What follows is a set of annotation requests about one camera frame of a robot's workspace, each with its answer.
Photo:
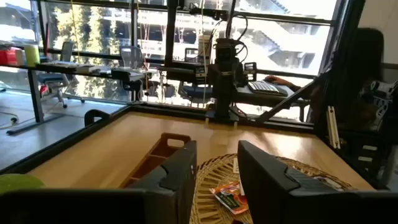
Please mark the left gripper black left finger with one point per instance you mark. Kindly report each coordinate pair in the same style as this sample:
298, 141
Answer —
174, 193

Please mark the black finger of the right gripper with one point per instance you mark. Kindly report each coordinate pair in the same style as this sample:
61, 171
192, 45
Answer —
250, 72
200, 75

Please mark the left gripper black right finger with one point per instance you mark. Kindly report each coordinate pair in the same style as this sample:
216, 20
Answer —
264, 186

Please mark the orange green tea packet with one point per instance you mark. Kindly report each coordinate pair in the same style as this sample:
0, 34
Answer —
228, 197

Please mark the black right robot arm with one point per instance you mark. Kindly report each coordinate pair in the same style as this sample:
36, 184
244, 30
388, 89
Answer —
224, 99

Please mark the white black keyboard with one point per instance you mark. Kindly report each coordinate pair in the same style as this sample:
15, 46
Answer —
264, 87

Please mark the person's hand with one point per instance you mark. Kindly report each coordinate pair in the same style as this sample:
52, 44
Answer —
276, 81

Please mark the round woven straw placemat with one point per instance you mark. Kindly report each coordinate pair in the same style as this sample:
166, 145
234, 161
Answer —
211, 174

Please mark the wooden divided organiser box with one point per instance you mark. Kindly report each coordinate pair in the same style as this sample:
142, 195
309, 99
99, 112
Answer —
146, 161

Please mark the grey mesh office chair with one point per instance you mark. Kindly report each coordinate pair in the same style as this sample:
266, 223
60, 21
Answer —
132, 57

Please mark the white slotted bar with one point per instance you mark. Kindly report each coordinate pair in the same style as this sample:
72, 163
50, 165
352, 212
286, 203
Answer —
332, 127

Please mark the black drawer cabinet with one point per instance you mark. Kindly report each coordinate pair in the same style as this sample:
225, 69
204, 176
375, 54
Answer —
357, 168

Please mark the person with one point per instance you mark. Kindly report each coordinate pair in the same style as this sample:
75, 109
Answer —
357, 77

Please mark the white black robot device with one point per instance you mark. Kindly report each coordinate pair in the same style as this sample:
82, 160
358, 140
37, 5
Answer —
381, 99

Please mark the grey blue office chair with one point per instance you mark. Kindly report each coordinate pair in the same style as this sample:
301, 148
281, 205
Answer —
53, 79

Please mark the green plant in white pot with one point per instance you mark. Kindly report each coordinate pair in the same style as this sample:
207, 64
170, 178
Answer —
18, 183

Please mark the black office desk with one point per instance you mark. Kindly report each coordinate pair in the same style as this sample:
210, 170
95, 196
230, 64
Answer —
34, 93

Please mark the yellow green cylinder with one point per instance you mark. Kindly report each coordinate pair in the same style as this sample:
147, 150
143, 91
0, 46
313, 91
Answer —
32, 56

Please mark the red box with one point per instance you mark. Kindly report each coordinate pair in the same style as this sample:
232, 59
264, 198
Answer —
7, 57

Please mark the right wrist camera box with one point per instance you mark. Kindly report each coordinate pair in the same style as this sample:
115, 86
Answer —
224, 49

